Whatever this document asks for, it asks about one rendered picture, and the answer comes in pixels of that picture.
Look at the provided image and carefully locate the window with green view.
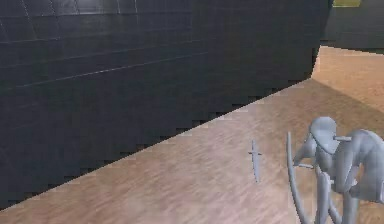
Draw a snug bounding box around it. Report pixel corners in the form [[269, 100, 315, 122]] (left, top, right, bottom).
[[332, 0, 362, 8]]

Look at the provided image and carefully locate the small grey dagger-shaped piece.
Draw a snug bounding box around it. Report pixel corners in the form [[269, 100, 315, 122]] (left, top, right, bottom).
[[247, 139, 263, 184]]

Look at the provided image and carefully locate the grey abstract sculpture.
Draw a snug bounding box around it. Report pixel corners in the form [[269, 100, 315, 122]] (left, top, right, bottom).
[[286, 116, 384, 224]]

